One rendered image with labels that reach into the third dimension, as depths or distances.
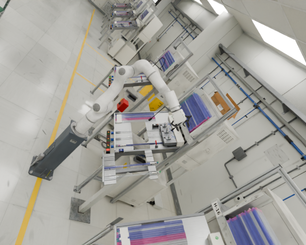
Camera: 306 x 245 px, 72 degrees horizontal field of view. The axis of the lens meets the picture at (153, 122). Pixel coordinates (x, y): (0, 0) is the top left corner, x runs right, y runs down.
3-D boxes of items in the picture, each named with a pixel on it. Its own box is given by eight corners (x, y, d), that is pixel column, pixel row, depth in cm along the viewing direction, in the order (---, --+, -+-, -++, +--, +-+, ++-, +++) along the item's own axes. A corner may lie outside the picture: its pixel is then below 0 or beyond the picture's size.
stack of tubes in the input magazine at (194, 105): (189, 132, 221) (209, 116, 212) (178, 105, 261) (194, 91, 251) (195, 137, 228) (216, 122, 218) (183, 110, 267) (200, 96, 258)
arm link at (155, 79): (149, 80, 183) (171, 107, 182) (146, 77, 167) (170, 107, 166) (157, 73, 182) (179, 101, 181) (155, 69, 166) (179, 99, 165)
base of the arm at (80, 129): (69, 132, 191) (81, 119, 185) (71, 119, 205) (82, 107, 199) (87, 140, 202) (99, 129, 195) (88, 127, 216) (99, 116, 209)
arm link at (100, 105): (106, 114, 197) (97, 117, 182) (97, 105, 198) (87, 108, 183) (138, 71, 179) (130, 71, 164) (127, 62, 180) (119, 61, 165)
